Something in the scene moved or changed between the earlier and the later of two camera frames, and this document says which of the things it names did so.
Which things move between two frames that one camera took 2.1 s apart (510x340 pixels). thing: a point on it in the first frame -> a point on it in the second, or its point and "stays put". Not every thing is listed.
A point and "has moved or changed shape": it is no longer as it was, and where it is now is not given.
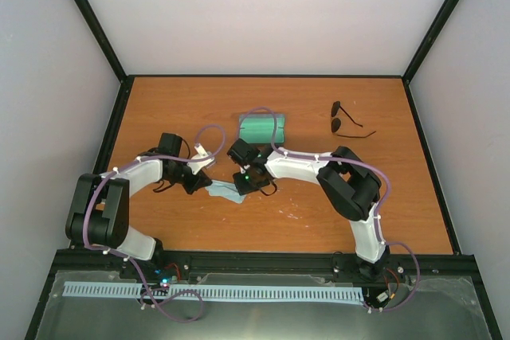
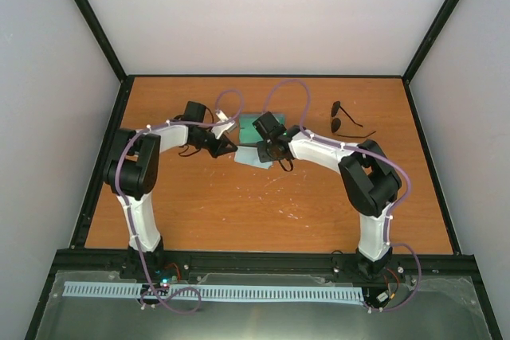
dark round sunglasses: (336, 122) stays put
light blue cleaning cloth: (225, 189) has moved or changed shape
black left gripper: (198, 181) -> (221, 148)
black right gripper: (243, 189) -> (263, 154)
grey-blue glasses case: (258, 128) stays put
